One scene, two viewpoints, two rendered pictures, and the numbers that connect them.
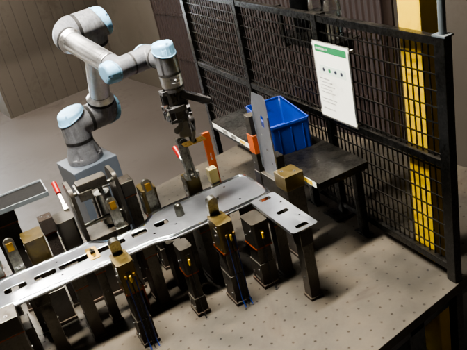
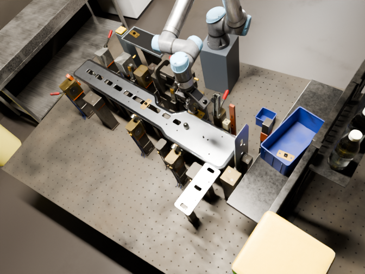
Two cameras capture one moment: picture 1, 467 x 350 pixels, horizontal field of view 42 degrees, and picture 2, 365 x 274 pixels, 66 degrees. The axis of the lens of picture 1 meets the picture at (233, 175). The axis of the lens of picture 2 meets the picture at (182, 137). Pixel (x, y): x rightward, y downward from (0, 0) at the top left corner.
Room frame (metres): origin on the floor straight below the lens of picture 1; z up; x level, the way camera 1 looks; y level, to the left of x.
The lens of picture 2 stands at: (1.71, -0.67, 2.41)
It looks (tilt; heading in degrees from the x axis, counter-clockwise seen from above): 58 degrees down; 78
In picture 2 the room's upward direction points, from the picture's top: 21 degrees counter-clockwise
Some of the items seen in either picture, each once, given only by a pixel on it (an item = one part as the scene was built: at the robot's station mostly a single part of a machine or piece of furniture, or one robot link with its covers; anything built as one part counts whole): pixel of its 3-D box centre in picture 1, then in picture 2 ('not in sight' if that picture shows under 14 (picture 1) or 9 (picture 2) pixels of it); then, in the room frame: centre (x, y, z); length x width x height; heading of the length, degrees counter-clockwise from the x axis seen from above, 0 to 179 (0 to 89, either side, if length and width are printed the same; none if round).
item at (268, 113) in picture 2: not in sight; (265, 118); (2.46, 0.12, 0.74); 0.11 x 0.10 x 0.09; 112
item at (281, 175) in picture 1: (295, 212); (232, 187); (1.97, -0.20, 0.88); 0.08 x 0.08 x 0.36; 22
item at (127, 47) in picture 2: not in sight; (132, 54); (1.94, 1.12, 0.92); 0.08 x 0.08 x 0.44; 22
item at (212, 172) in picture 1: (220, 207); (227, 137); (2.13, 0.08, 0.88); 0.04 x 0.04 x 0.37; 22
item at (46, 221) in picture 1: (62, 260); (159, 85); (1.98, 0.71, 0.90); 0.05 x 0.05 x 0.40; 22
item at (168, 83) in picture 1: (171, 80); (184, 80); (1.97, 0.13, 1.49); 0.08 x 0.08 x 0.05
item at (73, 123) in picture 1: (75, 123); (217, 20); (2.43, 0.60, 1.27); 0.13 x 0.12 x 0.14; 124
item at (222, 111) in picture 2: (198, 212); (222, 126); (2.15, 0.17, 0.87); 0.10 x 0.07 x 0.35; 22
